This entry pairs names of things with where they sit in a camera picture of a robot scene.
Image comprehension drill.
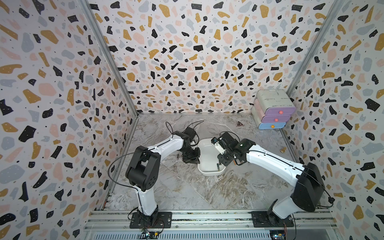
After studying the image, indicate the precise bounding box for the white plastic storage box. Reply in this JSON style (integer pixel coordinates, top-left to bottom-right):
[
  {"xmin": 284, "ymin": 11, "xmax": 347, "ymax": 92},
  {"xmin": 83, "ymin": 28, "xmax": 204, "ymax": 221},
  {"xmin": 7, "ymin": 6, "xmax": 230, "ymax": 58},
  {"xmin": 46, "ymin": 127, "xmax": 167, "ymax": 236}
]
[{"xmin": 198, "ymin": 139, "xmax": 226, "ymax": 177}]

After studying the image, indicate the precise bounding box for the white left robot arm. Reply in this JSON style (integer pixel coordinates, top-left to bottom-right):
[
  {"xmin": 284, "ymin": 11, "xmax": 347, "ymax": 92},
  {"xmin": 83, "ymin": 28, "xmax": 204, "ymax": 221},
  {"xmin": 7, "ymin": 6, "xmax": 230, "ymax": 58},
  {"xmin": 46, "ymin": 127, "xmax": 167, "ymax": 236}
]
[{"xmin": 126, "ymin": 128, "xmax": 201, "ymax": 228}]

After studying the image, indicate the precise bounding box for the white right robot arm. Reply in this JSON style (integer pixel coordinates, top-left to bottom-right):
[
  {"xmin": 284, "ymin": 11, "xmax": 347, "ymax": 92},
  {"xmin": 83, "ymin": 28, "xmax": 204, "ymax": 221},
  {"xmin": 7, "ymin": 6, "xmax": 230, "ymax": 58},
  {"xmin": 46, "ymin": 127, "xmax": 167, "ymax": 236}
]
[{"xmin": 211, "ymin": 137, "xmax": 326, "ymax": 227}]

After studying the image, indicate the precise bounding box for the small triangular sticker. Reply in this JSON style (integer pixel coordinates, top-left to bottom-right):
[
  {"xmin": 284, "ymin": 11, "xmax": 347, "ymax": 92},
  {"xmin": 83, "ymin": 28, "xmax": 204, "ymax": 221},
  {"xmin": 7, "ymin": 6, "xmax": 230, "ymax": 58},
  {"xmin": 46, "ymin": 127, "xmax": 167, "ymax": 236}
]
[{"xmin": 236, "ymin": 121, "xmax": 244, "ymax": 127}]

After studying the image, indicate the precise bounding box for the pastel drawer organiser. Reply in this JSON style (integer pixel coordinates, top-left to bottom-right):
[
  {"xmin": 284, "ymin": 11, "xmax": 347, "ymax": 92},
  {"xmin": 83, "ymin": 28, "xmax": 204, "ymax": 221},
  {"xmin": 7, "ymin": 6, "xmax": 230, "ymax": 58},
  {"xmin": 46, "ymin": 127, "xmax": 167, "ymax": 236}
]
[{"xmin": 251, "ymin": 90, "xmax": 296, "ymax": 130}]

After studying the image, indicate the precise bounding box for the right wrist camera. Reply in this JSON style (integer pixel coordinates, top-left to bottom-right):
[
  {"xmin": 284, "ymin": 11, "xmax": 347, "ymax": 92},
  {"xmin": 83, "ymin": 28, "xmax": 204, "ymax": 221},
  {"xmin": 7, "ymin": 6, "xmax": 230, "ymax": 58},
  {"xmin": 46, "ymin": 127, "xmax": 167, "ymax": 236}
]
[{"xmin": 211, "ymin": 131, "xmax": 240, "ymax": 155}]

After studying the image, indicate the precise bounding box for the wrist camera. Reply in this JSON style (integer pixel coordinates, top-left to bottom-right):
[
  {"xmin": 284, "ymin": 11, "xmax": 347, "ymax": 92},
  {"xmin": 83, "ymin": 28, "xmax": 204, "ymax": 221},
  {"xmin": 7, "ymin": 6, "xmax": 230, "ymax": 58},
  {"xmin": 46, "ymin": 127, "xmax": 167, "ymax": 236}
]
[
  {"xmin": 183, "ymin": 127, "xmax": 197, "ymax": 142},
  {"xmin": 211, "ymin": 131, "xmax": 240, "ymax": 155}
]

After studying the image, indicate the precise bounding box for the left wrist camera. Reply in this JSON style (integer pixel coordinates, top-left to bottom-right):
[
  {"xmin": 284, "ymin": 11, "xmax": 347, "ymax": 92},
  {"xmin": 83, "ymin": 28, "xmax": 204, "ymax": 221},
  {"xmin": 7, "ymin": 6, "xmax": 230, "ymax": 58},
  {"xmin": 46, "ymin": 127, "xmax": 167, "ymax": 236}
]
[{"xmin": 183, "ymin": 127, "xmax": 197, "ymax": 142}]

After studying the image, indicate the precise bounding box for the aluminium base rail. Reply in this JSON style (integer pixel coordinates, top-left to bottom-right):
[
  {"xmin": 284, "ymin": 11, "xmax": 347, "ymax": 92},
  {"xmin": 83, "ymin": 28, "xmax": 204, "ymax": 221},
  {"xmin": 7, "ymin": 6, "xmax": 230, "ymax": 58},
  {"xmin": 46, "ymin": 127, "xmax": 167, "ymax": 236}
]
[{"xmin": 81, "ymin": 210, "xmax": 343, "ymax": 240}]

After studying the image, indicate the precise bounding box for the aluminium corner post left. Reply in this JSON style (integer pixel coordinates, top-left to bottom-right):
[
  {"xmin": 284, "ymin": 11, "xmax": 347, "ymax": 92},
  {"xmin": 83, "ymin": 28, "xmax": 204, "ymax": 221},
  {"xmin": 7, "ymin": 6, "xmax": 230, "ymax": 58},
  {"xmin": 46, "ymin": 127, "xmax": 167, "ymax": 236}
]
[{"xmin": 78, "ymin": 0, "xmax": 139, "ymax": 119}]

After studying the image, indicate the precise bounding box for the aluminium corner post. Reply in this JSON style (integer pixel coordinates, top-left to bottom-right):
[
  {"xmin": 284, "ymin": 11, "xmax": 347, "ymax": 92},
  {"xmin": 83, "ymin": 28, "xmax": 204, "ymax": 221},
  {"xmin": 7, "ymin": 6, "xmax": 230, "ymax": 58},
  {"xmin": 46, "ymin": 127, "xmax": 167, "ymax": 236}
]
[
  {"xmin": 287, "ymin": 0, "xmax": 345, "ymax": 97},
  {"xmin": 78, "ymin": 0, "xmax": 139, "ymax": 119}
]

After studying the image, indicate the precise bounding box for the aluminium corner post right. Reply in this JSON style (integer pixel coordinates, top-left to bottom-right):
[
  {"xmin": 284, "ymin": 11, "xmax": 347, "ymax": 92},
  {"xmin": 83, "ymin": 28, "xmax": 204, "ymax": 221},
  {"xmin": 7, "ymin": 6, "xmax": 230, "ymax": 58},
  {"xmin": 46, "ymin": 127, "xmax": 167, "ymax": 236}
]
[{"xmin": 287, "ymin": 0, "xmax": 345, "ymax": 97}]

